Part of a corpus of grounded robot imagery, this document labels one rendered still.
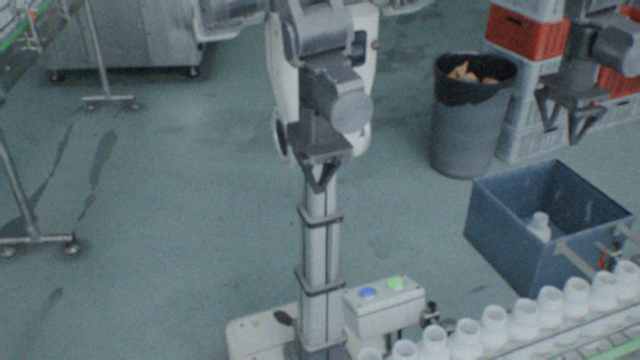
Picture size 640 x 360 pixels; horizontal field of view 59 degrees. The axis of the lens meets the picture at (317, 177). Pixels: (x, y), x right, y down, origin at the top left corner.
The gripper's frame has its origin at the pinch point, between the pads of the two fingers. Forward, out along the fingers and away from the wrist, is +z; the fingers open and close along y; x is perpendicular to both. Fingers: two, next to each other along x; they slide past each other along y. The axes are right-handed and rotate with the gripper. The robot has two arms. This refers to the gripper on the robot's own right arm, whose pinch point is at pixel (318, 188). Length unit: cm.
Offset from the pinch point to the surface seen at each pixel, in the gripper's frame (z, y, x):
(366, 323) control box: 31.2, 1.9, 8.8
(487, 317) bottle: 24.0, 14.0, 25.1
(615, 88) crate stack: 106, -171, 276
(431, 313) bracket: 30.9, 4.5, 20.9
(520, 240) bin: 50, -23, 68
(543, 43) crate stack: 60, -158, 194
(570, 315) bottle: 29, 16, 43
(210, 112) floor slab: 135, -293, 38
